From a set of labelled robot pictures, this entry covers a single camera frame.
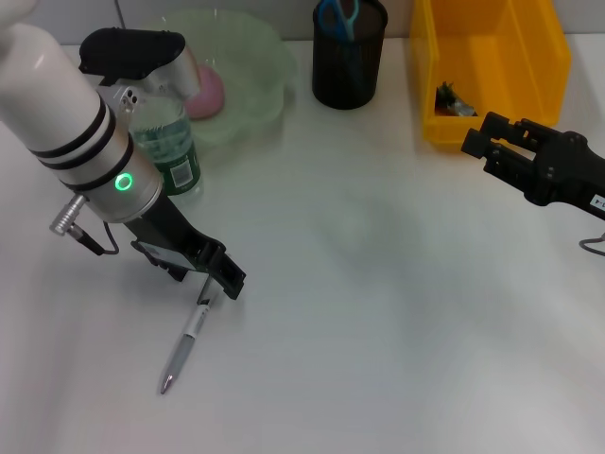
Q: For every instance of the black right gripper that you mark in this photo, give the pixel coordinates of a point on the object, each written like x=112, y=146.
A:
x=572, y=175

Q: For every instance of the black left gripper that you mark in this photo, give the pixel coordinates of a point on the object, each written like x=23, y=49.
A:
x=165, y=227

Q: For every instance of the silver ballpoint pen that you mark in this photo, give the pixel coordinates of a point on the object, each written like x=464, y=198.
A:
x=189, y=336

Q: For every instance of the clear water bottle green label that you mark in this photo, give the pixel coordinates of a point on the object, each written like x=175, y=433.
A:
x=175, y=156

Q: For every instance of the pink toy peach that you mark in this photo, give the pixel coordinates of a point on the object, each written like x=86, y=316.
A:
x=210, y=97

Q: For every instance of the blue capped scissors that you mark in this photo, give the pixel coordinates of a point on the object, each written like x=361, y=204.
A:
x=338, y=19

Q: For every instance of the green translucent plastic fruit plate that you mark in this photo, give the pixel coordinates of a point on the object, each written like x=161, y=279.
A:
x=255, y=71

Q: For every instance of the yellow plastic storage bin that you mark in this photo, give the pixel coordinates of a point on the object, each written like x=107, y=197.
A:
x=496, y=57

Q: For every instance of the black mesh cylinder bin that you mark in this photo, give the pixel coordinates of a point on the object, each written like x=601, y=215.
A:
x=364, y=66

